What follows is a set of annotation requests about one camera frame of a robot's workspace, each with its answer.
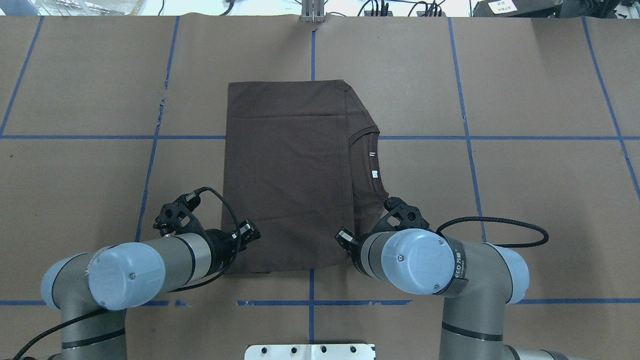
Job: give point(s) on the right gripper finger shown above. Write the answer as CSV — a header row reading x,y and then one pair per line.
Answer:
x,y
347,240

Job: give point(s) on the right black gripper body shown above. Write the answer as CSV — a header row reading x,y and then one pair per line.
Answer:
x,y
354,246

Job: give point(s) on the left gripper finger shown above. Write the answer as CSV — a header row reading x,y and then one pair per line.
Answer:
x,y
247,233

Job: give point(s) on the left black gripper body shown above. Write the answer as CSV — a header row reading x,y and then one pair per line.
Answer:
x,y
218,248

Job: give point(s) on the dark brown t-shirt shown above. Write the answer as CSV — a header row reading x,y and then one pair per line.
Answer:
x,y
301,163

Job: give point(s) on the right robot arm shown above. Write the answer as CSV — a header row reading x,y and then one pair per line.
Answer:
x,y
477,281

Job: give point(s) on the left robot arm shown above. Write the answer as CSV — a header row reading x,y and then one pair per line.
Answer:
x,y
93,290

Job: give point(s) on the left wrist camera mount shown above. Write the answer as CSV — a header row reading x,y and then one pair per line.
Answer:
x,y
177,217

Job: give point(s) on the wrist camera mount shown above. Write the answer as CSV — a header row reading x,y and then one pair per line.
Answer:
x,y
177,217
400,216

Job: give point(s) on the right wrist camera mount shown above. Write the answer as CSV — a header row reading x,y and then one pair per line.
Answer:
x,y
400,216

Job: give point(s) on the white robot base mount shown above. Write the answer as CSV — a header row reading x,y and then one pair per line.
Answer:
x,y
323,351

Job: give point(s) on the aluminium frame post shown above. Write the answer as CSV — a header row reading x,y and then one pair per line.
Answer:
x,y
312,11

